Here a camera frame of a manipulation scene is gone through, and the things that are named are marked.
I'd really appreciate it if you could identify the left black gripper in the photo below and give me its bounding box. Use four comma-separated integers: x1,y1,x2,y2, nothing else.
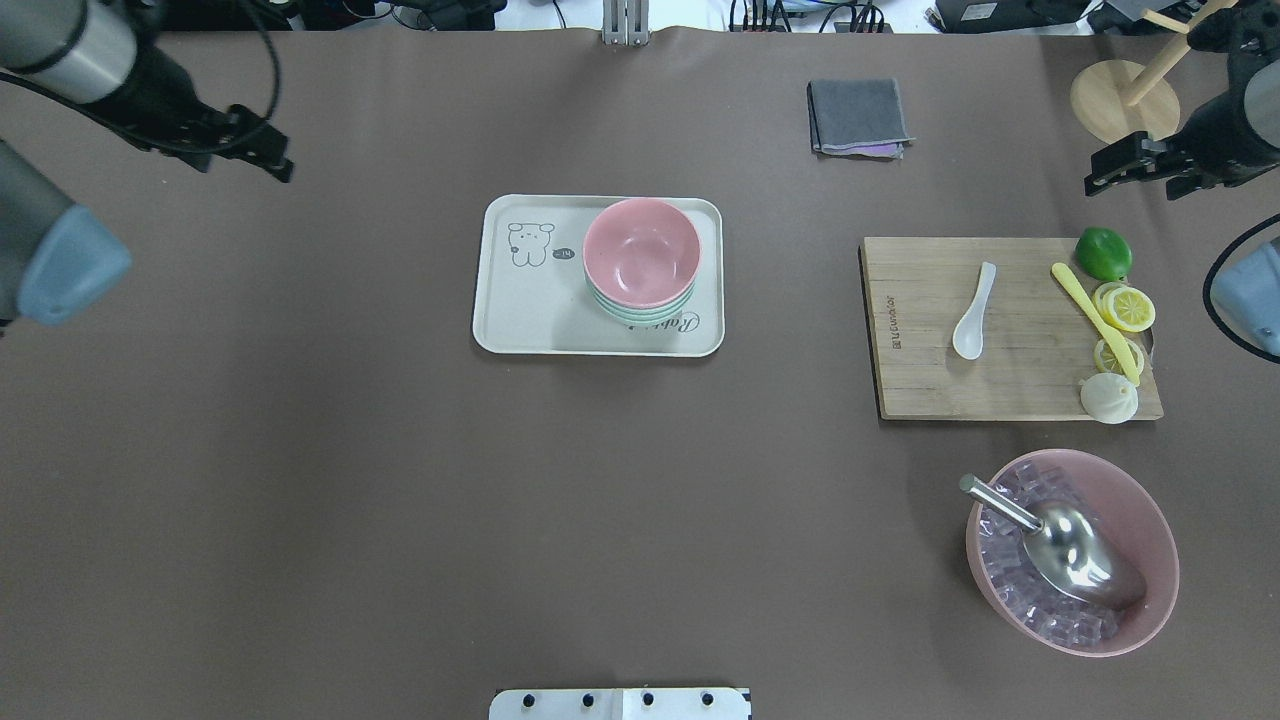
105,45,294,184

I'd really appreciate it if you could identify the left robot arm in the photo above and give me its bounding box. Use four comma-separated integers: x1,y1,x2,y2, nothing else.
3,1,294,327

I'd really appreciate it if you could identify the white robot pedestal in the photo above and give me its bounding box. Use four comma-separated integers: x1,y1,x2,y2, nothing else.
488,687,753,719

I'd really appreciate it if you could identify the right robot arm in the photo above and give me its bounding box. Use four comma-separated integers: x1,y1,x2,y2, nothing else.
1084,59,1277,364

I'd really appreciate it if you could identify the small pink bowl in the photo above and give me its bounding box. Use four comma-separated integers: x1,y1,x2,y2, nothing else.
581,197,701,310

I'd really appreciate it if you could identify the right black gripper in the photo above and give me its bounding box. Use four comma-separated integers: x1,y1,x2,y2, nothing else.
1084,95,1279,201

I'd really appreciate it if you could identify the metal ice scoop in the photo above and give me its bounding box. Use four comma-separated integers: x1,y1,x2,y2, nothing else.
959,474,1148,611

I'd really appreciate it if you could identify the large pink ice bowl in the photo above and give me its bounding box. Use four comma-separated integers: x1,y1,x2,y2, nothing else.
964,448,1180,659

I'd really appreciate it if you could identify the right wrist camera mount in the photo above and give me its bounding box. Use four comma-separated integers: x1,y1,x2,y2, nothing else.
1187,1,1279,91

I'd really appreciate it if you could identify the green lime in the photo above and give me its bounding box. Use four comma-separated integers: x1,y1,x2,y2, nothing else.
1074,225,1134,282

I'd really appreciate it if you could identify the grey folded cloth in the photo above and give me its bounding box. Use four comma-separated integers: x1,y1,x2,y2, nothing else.
806,78,915,160

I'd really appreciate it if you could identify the white ceramic spoon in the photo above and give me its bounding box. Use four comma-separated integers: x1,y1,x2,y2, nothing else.
951,263,998,361

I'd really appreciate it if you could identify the green bowl stack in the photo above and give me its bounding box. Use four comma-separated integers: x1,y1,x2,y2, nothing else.
590,288,692,327

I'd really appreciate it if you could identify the cream serving tray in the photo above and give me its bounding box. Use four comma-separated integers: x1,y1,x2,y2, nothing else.
472,193,724,357

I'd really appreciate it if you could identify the wooden mug tree stand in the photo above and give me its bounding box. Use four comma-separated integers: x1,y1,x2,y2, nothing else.
1070,1,1236,143

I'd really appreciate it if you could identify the lemon slice lower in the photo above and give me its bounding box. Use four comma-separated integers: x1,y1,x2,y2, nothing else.
1092,340,1147,375

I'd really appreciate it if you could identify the aluminium frame post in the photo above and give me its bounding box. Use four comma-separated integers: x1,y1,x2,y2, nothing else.
602,0,650,47

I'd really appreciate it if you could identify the bamboo cutting board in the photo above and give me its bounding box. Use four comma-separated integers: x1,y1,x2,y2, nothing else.
860,237,1100,421

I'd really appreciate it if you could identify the yellow plastic knife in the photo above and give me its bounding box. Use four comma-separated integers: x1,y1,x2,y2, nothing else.
1050,263,1140,386

